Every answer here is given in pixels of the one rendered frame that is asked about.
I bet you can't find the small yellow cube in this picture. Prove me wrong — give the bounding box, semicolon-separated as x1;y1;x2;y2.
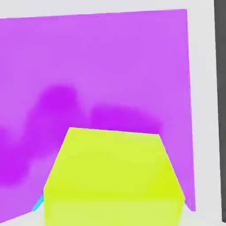
43;127;185;226

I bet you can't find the small cyan cube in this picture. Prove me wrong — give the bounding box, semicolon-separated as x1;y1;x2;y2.
31;194;44;212

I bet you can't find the large purple box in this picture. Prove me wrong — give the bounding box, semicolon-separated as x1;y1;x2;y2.
0;8;196;224

